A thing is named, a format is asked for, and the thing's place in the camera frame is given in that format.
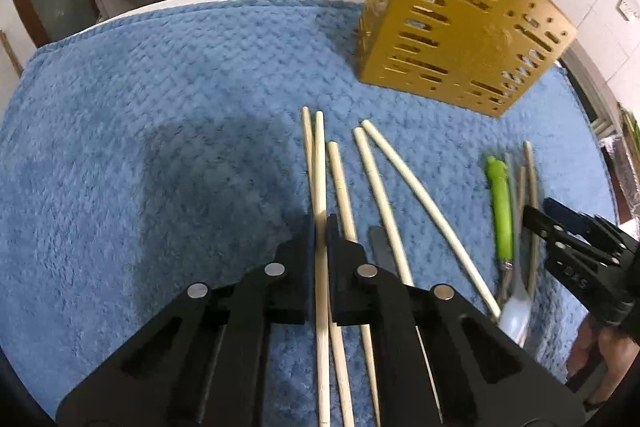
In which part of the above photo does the cream curved chopstick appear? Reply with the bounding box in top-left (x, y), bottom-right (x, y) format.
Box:
top-left (361, 119), bottom-right (501, 319)

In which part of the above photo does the black flat utensil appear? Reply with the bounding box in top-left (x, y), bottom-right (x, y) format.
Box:
top-left (368, 225), bottom-right (398, 275)

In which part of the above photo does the cream chopstick crossing left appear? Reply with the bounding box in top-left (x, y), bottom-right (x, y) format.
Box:
top-left (302, 106), bottom-right (355, 426)

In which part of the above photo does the yellow perforated utensil holder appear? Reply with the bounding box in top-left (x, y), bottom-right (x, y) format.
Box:
top-left (358, 0), bottom-right (576, 117)

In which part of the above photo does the blue textured towel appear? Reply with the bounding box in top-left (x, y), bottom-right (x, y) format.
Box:
top-left (1, 1), bottom-right (616, 413)

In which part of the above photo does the right hand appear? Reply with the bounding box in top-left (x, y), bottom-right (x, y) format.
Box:
top-left (566, 313), bottom-right (640, 408)

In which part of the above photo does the green frog handle utensil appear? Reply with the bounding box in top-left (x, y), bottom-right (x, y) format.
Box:
top-left (485, 156), bottom-right (513, 306)

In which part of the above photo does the brown chopstick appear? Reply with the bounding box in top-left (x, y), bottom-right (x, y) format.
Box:
top-left (523, 141), bottom-right (539, 300)
top-left (516, 166), bottom-right (527, 223)

